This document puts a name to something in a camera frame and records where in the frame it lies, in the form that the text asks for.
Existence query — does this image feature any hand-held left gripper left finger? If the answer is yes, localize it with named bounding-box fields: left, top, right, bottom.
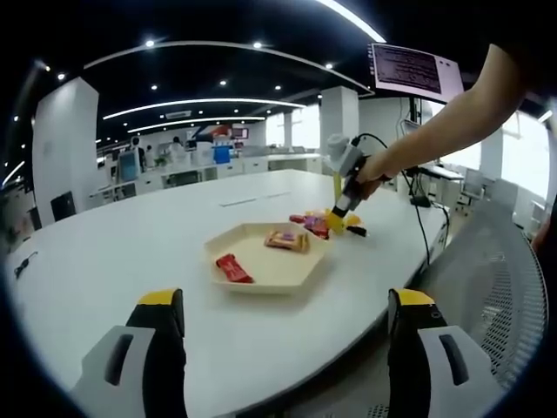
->
left=71, top=287, right=188, bottom=418

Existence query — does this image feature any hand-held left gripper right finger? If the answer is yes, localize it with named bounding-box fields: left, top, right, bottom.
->
left=386, top=287, right=513, bottom=418

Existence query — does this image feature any purple gold food packet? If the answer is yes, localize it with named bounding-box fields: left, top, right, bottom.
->
left=264, top=229, right=311, bottom=253
left=304, top=216, right=332, bottom=236

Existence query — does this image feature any cream hexagonal container tray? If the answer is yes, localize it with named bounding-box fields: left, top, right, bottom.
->
left=203, top=221, right=336, bottom=297

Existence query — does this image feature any long red food bar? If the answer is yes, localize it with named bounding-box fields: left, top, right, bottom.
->
left=215, top=253, right=255, bottom=285

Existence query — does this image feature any person's right hand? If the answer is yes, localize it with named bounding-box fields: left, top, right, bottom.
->
left=356, top=152, right=396, bottom=201

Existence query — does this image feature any white square pillar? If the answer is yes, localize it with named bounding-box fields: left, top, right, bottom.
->
left=319, top=85, right=362, bottom=166
left=32, top=77, right=101, bottom=219

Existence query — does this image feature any white cabinet row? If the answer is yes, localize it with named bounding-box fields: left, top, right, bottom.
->
left=89, top=152, right=325, bottom=204

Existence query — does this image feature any hanging monitor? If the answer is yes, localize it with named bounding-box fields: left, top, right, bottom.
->
left=369, top=42, right=465, bottom=104

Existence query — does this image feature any grey mesh office chair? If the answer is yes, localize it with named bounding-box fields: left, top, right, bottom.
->
left=428, top=198, right=550, bottom=393

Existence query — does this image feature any black chair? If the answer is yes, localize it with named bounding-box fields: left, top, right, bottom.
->
left=50, top=191, right=77, bottom=222

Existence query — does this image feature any light blue panel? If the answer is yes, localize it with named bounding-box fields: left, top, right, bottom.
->
left=117, top=152, right=139, bottom=182

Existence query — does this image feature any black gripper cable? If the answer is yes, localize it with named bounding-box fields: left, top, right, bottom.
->
left=350, top=132, right=452, bottom=266

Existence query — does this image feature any red white wall sign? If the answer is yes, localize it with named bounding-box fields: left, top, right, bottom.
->
left=186, top=123, right=252, bottom=145

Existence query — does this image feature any short black cable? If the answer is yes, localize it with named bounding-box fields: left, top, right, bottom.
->
left=12, top=250, right=40, bottom=278

